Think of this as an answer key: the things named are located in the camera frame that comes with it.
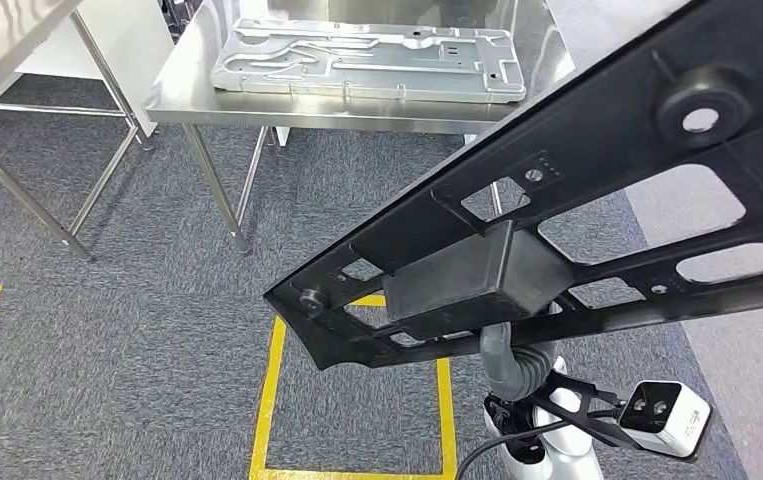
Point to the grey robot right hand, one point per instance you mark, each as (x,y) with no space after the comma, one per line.
(499,364)

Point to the long black frame part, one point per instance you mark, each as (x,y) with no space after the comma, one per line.
(619,146)

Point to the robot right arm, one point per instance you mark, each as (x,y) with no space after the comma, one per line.
(573,437)

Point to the stainless steel workbench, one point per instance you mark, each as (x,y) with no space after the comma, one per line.
(288,119)

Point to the silver metal fixture plate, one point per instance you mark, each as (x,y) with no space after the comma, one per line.
(368,60)

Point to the white cabinet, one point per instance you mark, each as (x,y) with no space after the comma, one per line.
(136,40)

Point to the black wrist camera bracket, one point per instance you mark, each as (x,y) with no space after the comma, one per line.
(586,411)

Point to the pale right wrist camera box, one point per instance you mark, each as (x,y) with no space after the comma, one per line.
(676,424)

